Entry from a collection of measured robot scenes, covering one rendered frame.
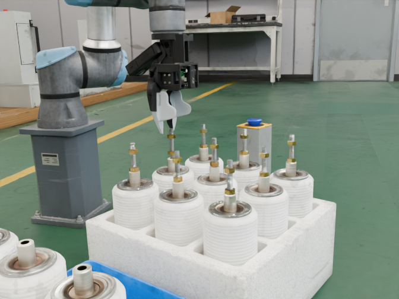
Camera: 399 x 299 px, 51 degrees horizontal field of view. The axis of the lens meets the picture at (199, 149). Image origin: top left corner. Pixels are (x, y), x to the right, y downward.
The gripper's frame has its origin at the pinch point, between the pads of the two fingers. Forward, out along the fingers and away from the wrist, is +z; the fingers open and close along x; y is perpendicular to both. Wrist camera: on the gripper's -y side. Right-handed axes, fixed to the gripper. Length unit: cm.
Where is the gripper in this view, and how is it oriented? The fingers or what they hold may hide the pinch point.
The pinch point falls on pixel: (164, 126)
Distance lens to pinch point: 94.9
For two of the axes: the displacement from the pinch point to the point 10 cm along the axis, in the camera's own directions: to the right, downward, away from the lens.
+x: 5.3, -2.2, 8.2
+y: 8.5, 1.1, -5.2
